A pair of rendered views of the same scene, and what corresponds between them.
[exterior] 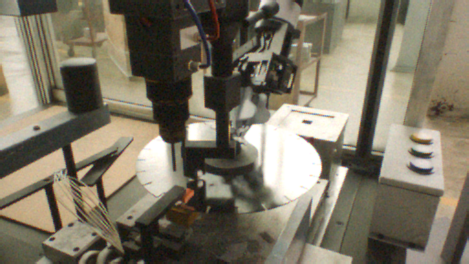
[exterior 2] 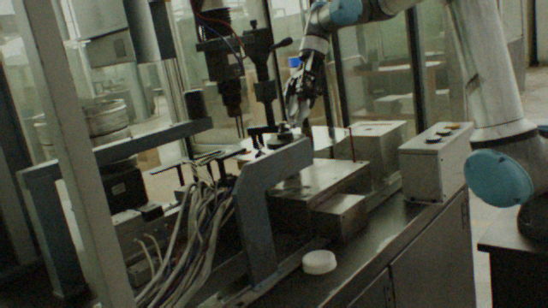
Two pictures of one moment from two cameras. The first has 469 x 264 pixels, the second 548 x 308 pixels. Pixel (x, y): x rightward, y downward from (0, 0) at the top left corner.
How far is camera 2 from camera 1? 0.65 m
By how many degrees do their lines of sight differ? 20
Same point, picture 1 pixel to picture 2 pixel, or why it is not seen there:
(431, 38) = (450, 49)
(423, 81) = (455, 83)
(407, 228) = (425, 186)
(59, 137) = (181, 131)
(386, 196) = (405, 163)
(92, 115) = (201, 121)
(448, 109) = not seen: outside the picture
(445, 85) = not seen: outside the picture
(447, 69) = not seen: outside the picture
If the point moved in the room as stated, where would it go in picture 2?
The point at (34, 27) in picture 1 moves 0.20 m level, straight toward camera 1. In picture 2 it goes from (178, 96) to (179, 100)
